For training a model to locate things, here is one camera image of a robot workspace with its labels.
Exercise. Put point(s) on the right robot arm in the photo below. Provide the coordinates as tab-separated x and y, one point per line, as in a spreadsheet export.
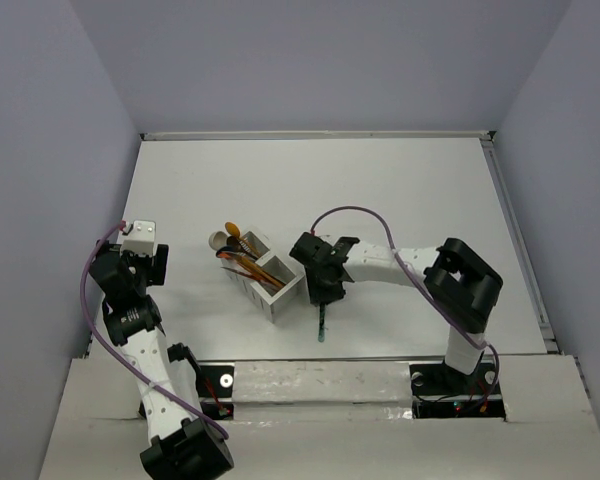
458	281

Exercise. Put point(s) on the red-orange knife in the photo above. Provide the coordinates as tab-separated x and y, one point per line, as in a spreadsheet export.
244	274

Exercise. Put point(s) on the beige spoon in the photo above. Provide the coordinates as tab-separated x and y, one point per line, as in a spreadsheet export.
218	240

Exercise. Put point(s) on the dark blue spoon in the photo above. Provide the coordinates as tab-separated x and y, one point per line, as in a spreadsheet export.
226	250

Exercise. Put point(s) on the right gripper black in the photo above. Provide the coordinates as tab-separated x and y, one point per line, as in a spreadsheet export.
318	294

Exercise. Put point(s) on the teal patterned handle knife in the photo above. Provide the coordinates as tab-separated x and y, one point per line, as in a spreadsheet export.
322	322

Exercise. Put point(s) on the white cardboard front cover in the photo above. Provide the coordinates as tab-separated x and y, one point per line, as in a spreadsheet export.
342	420

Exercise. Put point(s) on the brown spoon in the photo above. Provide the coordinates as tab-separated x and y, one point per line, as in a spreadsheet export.
237	245

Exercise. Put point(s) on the red-orange spoon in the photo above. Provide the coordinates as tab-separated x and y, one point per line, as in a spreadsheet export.
234	258

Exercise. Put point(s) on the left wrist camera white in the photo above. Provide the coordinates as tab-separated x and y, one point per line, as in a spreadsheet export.
139	238

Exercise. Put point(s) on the white utensil caddy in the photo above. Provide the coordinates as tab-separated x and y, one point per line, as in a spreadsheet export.
253	262

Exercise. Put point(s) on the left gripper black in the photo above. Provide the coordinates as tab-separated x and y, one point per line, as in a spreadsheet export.
154	266

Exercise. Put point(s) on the yellow-orange spoon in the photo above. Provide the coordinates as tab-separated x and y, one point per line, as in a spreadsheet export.
233	230

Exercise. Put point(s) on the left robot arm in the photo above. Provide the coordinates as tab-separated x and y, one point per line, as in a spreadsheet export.
182	442

